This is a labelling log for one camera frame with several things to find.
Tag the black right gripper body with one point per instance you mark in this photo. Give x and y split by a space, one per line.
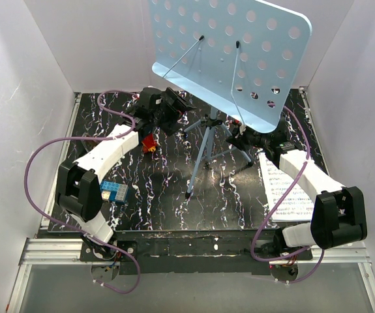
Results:
242 137

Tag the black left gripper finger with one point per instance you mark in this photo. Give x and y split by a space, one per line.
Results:
169 124
173 99

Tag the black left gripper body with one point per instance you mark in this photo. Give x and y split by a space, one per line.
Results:
171 106

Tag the black metronome body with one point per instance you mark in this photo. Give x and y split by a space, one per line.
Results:
85 146

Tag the blue music stand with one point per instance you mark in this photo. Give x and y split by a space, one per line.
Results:
240 57

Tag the white sheet music page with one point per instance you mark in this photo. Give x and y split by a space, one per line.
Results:
296 207

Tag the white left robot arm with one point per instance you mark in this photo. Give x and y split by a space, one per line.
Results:
78 181

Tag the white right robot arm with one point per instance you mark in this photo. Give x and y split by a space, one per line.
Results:
338 217

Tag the red toy brick car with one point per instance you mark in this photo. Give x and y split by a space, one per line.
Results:
149 144

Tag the blue white brick block stack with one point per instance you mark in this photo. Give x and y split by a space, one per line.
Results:
114 192

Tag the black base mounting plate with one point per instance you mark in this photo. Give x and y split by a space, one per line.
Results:
193 251

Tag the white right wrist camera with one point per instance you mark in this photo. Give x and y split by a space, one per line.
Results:
238 129

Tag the aluminium rail frame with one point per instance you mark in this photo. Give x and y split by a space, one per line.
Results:
59 274

